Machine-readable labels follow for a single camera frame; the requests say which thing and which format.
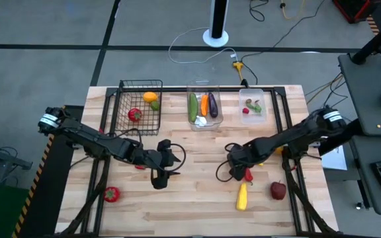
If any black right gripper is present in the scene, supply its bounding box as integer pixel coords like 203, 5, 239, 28
227, 143, 256, 182

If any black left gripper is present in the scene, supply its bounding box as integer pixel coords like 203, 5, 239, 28
142, 138, 182, 190

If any yellow corn cob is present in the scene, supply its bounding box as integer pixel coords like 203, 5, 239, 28
235, 182, 249, 212

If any dark red apple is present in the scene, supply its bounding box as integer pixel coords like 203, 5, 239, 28
270, 180, 287, 201

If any white garlic bulb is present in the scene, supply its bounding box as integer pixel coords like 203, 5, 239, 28
194, 115, 208, 128

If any red bell pepper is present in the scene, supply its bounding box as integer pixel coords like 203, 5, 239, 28
103, 186, 122, 204

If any red tomato green stem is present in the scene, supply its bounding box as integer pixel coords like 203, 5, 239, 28
127, 108, 143, 122

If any green cucumber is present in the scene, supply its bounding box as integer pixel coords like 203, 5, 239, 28
188, 93, 200, 123

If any purple eggplant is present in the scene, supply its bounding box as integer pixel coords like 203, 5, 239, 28
208, 92, 219, 119

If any orange carrot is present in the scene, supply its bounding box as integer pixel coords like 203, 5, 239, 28
200, 95, 209, 117

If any orange citrus fruit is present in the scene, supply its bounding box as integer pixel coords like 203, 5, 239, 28
142, 91, 159, 104

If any translucent low plastic container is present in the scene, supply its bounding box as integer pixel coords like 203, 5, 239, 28
238, 88, 267, 126

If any clear plastic tall bin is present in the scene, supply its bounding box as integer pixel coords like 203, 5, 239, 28
186, 78, 224, 132

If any white paper sheet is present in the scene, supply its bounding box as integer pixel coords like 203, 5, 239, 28
321, 145, 348, 171

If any yellow power plug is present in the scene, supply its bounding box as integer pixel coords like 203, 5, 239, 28
232, 60, 245, 81

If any black hazard-striped platform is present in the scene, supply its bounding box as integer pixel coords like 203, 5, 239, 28
11, 104, 85, 238

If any black white pole stand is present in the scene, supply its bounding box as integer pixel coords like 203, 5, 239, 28
202, 0, 230, 48

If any grey keyboard desk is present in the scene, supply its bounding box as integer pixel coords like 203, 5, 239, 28
349, 135, 381, 216

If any grey desk top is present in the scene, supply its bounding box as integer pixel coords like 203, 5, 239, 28
337, 52, 381, 137

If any grey metal stand leg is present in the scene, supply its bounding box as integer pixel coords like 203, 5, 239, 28
0, 132, 34, 171

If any black wire basket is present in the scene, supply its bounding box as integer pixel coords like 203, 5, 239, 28
116, 79, 163, 137

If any black aluminium table frame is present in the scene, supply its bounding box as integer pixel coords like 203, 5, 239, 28
54, 85, 340, 237

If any white floor cable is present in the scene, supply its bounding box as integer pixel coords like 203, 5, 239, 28
167, 26, 239, 65

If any long black floor cable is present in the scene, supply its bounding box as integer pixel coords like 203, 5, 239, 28
239, 0, 326, 63

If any yellow floor cable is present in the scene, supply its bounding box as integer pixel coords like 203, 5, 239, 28
278, 0, 308, 20

